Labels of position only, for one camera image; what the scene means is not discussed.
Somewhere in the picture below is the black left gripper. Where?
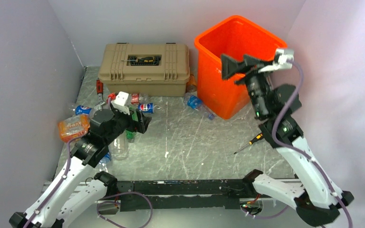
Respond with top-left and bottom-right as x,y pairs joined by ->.
105,101 -> 151,144

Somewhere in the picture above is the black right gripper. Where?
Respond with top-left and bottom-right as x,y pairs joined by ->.
219,53 -> 272,117

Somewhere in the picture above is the blue label bottle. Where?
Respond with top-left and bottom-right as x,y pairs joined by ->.
184,93 -> 215,120
96,153 -> 112,172

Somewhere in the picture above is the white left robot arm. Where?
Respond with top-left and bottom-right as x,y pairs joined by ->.
9,108 -> 152,228

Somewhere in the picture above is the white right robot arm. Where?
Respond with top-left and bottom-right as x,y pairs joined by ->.
221,49 -> 354,228

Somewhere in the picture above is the orange plastic bin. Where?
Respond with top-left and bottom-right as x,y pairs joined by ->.
194,15 -> 287,120

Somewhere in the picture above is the pepsi bottle upper middle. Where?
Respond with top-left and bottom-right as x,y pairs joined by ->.
137,103 -> 162,114

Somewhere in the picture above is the pepsi bottle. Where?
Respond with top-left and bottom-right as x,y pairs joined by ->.
67,103 -> 99,119
137,103 -> 162,114

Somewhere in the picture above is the red label clear bottle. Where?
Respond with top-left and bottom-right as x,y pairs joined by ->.
130,93 -> 149,105

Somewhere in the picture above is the orange bottle behind toolbox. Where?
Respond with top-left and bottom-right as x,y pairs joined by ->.
186,74 -> 197,93

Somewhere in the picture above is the pepsi bottle far left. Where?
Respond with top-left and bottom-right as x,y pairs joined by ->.
67,103 -> 99,119

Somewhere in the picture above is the tan plastic toolbox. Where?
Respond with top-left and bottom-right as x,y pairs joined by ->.
98,43 -> 191,97

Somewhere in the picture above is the crushed orange label bottle left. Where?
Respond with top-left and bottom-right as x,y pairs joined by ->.
58,115 -> 90,143

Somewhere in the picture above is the black yellow screwdriver on toolbox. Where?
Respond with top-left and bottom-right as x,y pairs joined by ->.
126,56 -> 154,62

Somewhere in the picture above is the yellow black screwdriver on table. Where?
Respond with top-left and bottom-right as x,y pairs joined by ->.
233,133 -> 264,154

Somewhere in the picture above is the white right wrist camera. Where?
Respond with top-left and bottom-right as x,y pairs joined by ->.
259,48 -> 295,73

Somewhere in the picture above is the red handled tool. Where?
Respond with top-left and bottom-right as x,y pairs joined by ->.
96,78 -> 104,104

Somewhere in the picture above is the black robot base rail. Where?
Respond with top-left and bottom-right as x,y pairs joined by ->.
102,179 -> 268,212

